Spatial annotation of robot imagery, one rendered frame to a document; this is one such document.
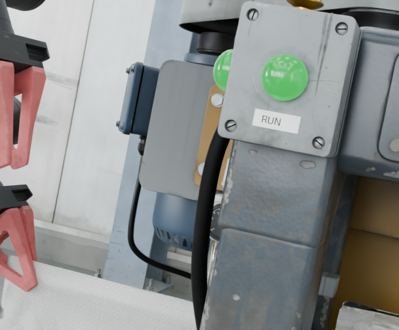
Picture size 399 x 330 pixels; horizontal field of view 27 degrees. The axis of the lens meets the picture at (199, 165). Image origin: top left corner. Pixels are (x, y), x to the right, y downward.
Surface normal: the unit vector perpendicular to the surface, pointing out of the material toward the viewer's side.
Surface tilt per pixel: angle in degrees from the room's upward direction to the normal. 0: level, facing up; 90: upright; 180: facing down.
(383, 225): 90
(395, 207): 90
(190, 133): 90
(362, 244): 90
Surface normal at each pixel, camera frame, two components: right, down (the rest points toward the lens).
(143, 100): 0.18, 0.09
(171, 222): -0.61, -0.06
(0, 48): 0.88, -0.31
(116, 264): -0.27, 0.00
